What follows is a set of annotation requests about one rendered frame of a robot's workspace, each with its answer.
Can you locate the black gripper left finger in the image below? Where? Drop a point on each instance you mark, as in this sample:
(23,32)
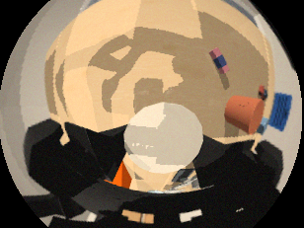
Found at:
(106,147)

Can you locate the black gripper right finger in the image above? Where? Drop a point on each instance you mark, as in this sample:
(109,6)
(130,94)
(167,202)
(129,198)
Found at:
(214,157)

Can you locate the orange cup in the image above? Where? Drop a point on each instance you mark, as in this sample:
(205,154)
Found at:
(245,113)

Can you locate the light blue box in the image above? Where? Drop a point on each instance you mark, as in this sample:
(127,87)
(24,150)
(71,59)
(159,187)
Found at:
(262,128)

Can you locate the red toy car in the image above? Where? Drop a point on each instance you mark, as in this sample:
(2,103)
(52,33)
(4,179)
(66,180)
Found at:
(263,93)

